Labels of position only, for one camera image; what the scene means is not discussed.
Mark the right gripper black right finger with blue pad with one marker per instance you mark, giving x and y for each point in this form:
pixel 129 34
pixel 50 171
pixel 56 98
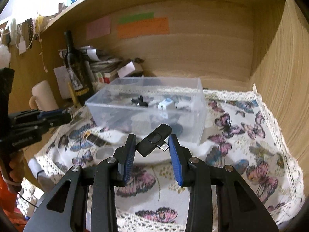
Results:
pixel 238 207

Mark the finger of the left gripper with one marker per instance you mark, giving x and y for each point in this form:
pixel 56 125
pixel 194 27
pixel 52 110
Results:
pixel 48 123
pixel 57 117

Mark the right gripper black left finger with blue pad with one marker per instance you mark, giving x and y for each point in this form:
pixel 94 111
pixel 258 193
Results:
pixel 64 207

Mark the black gold lighter bar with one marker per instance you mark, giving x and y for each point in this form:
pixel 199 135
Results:
pixel 95 140

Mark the clear plastic storage box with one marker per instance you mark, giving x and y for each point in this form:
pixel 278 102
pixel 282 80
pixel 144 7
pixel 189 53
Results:
pixel 112 106

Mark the black metal hair clip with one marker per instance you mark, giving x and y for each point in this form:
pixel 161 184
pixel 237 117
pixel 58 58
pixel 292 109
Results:
pixel 139 101

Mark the black usb flash drive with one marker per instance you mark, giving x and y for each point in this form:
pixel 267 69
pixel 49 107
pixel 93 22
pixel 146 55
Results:
pixel 156 139

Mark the white cube plug adapter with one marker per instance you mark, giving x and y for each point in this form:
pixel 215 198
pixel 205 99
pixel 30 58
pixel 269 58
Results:
pixel 167 105

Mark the cream ceramic mug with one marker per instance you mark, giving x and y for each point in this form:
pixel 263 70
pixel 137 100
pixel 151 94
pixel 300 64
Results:
pixel 42 97

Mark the white paper sheet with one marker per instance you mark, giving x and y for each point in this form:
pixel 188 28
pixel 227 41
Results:
pixel 63 79

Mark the dark wine bottle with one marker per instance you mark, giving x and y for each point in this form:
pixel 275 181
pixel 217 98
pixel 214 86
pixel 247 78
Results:
pixel 76 68

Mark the white fluffy puff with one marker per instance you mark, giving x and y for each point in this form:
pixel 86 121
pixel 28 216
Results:
pixel 4 56

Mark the butterfly print lace cloth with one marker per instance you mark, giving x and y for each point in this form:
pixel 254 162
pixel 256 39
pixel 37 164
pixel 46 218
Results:
pixel 239 131

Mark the stack of books and papers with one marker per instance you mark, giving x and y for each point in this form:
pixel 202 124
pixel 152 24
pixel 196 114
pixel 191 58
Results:
pixel 102 67

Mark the small white pink box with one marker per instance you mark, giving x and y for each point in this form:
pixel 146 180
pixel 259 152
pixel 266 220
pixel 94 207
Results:
pixel 127 70

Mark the pink sticky note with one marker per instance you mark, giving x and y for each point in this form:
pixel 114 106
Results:
pixel 98 28

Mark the green sticky note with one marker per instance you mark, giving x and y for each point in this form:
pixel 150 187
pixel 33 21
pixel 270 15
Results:
pixel 135 17

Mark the orange sticky note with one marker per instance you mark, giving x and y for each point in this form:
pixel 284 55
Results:
pixel 147 27

